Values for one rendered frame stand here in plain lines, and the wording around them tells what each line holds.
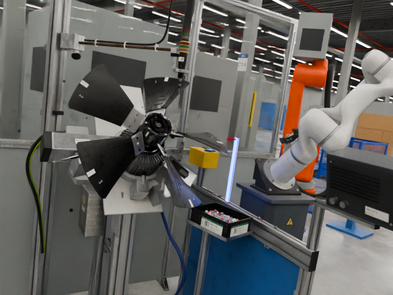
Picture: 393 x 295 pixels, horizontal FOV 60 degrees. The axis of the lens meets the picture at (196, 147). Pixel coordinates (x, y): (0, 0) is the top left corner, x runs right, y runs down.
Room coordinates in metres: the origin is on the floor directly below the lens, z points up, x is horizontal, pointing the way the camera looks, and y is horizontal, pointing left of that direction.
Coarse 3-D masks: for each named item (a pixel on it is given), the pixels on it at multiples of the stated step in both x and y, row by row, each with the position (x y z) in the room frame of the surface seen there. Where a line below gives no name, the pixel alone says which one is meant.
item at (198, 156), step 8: (192, 152) 1.93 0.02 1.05; (200, 152) 1.86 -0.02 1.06; (208, 152) 1.84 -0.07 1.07; (216, 152) 1.88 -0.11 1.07; (192, 160) 1.92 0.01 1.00; (200, 160) 1.85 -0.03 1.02; (208, 160) 1.84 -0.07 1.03; (216, 160) 1.87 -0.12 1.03; (208, 168) 1.85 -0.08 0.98; (216, 168) 1.88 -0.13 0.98
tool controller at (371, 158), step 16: (336, 160) 1.11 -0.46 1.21; (352, 160) 1.06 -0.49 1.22; (368, 160) 1.03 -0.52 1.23; (384, 160) 1.02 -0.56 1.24; (336, 176) 1.11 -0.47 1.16; (352, 176) 1.06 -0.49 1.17; (368, 176) 1.01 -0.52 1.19; (384, 176) 0.97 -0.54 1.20; (336, 192) 1.12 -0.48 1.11; (352, 192) 1.06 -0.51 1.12; (368, 192) 1.01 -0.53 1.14; (384, 192) 0.97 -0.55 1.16; (336, 208) 1.13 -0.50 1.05; (352, 208) 1.07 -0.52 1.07; (368, 208) 1.02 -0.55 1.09; (384, 208) 0.98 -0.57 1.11; (384, 224) 0.98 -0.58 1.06
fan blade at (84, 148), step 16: (80, 144) 1.17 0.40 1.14; (96, 144) 1.20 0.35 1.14; (112, 144) 1.25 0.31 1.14; (128, 144) 1.31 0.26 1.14; (96, 160) 1.20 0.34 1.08; (112, 160) 1.25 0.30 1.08; (128, 160) 1.32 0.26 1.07; (96, 176) 1.19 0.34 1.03; (112, 176) 1.25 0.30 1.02; (96, 192) 1.18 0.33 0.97
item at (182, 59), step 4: (180, 52) 1.47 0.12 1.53; (180, 56) 1.47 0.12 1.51; (184, 56) 1.47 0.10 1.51; (180, 60) 1.47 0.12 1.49; (184, 60) 1.47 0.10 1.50; (180, 64) 1.47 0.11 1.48; (184, 64) 1.47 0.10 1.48; (180, 68) 1.47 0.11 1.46; (184, 68) 1.47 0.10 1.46; (180, 72) 1.47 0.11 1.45; (180, 76) 1.47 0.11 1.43
